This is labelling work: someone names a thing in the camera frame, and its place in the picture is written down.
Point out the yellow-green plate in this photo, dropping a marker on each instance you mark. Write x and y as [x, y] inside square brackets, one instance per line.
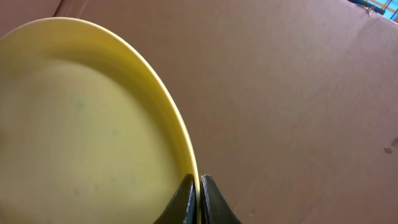
[89, 133]

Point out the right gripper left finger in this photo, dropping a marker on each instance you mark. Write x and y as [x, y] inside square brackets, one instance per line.
[182, 207]

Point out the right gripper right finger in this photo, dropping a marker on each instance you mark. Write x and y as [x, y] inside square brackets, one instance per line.
[214, 208]

